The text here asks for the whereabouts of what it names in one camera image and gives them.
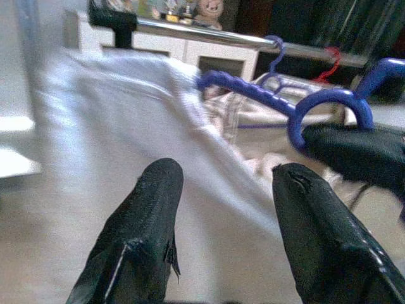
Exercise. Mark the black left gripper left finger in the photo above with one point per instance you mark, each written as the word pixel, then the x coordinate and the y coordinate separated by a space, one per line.
pixel 139 237

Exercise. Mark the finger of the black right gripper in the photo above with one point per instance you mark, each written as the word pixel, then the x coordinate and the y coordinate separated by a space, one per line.
pixel 357 152

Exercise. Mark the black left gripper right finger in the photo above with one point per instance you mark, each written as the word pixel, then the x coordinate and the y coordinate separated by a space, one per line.
pixel 322 247

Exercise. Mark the white shirt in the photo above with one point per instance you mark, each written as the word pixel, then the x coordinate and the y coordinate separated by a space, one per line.
pixel 126 126

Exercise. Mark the blue plastic hanger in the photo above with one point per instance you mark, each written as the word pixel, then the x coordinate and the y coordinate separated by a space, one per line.
pixel 281 47
pixel 253 93

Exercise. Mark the red plastic hanger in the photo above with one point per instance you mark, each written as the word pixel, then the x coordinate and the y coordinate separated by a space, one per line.
pixel 337 61

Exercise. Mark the silver clothes rack rod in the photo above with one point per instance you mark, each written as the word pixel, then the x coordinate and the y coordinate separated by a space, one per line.
pixel 221 35

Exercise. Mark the white glass door cabinet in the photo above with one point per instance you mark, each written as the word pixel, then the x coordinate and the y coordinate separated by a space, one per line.
pixel 158 44

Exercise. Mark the beige plush toy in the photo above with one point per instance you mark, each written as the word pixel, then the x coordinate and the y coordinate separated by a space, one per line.
pixel 210 11

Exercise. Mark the black clothes rack stand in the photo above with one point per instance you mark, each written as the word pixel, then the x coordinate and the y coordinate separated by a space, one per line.
pixel 123 28

